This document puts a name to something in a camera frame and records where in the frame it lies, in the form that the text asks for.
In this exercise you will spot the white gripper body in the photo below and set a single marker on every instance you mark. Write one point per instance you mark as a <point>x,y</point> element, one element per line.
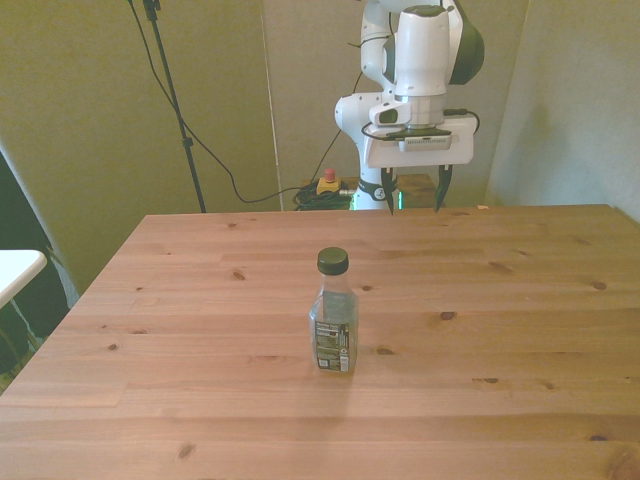
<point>462,142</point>

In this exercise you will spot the white side table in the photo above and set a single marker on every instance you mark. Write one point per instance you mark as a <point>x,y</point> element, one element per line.
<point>17,272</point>

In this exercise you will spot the clear plastic bottle black cap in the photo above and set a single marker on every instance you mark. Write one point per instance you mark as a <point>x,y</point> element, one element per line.
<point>334,320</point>

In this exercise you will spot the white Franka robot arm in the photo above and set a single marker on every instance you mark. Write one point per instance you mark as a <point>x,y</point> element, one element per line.
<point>422,55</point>

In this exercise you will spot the black camera stand pole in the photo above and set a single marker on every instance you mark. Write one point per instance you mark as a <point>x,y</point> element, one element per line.
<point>176,107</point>

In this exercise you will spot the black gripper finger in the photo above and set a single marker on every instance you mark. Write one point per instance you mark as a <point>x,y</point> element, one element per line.
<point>443,187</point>
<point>388,190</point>

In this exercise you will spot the yellow emergency stop button box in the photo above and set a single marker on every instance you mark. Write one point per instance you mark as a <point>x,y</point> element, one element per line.
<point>330,184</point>

